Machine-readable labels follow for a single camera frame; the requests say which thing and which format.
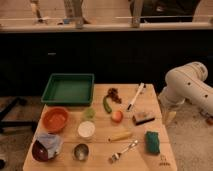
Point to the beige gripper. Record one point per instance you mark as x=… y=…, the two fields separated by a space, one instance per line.
x=168 y=114

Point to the red yellow apple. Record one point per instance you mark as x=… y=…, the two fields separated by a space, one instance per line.
x=117 y=116

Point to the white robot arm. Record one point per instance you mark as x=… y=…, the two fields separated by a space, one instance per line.
x=185 y=82

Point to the green plastic cup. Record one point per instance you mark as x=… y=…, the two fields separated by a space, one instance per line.
x=89 y=114

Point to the white plastic cup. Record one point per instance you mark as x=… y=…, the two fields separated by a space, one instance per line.
x=86 y=129

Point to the small metal cup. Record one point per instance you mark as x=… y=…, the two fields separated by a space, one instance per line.
x=81 y=152

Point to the green sponge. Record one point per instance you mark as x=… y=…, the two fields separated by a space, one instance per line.
x=152 y=142

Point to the white black marker pen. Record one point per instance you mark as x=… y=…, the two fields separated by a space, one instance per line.
x=140 y=88

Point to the yellow banana toy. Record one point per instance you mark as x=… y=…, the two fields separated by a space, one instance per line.
x=120 y=136

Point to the dark red grape bunch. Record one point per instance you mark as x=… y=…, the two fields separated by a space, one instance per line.
x=113 y=94

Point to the green chili pepper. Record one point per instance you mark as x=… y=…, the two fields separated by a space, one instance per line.
x=106 y=105

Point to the green plastic tray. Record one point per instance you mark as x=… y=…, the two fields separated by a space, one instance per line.
x=64 y=89

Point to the orange plastic bowl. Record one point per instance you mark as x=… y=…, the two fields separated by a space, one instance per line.
x=55 y=119

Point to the dark red bowl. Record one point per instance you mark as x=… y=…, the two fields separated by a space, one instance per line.
x=39 y=152

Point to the black office chair base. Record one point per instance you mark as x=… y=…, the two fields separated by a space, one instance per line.
x=8 y=118

